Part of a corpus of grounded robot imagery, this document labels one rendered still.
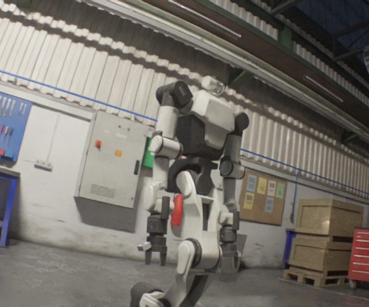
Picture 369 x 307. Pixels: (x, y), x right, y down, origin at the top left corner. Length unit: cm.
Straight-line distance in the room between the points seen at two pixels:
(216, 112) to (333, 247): 384
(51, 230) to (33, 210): 36
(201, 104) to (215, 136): 17
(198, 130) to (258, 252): 491
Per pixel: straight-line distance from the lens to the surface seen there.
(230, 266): 509
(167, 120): 142
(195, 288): 153
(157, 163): 138
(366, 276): 500
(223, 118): 155
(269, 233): 634
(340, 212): 515
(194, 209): 141
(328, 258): 499
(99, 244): 462
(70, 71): 475
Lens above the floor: 76
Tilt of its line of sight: 13 degrees up
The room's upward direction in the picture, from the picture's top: 10 degrees clockwise
